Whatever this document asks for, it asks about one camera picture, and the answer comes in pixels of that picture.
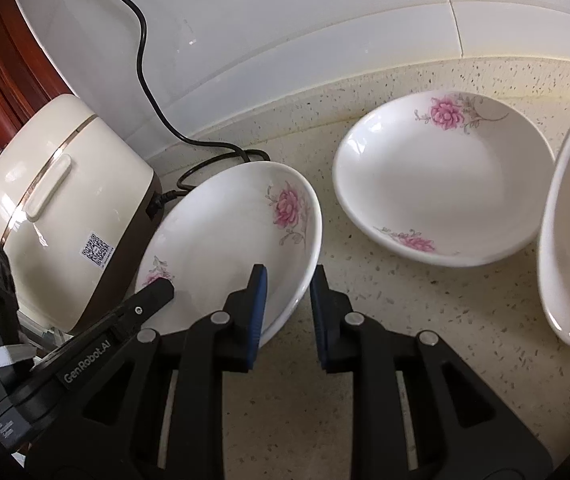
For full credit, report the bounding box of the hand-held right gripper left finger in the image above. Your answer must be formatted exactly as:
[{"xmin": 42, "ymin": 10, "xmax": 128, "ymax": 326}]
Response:
[{"xmin": 25, "ymin": 263, "xmax": 270, "ymax": 480}]

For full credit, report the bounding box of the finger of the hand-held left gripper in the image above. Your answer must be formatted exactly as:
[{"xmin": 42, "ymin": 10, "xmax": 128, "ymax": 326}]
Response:
[{"xmin": 79, "ymin": 279, "xmax": 176, "ymax": 347}]

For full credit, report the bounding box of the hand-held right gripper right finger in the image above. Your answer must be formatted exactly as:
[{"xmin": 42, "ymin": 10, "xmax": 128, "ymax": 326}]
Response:
[{"xmin": 309, "ymin": 265, "xmax": 554, "ymax": 480}]

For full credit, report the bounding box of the white floral plate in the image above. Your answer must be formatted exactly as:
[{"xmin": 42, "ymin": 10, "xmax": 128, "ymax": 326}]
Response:
[
  {"xmin": 332, "ymin": 91, "xmax": 556, "ymax": 267},
  {"xmin": 134, "ymin": 161, "xmax": 324, "ymax": 351}
]

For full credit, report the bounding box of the cream rice cooker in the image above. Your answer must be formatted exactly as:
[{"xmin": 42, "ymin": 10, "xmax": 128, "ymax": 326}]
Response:
[{"xmin": 0, "ymin": 94, "xmax": 163, "ymax": 333}]

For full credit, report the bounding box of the red-brown wooden cabinet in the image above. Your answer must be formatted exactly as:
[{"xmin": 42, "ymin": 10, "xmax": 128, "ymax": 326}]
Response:
[{"xmin": 0, "ymin": 0, "xmax": 73, "ymax": 153}]

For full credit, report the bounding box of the black power cable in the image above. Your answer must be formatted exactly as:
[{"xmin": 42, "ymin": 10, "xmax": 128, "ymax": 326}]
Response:
[{"xmin": 76, "ymin": 0, "xmax": 272, "ymax": 218}]

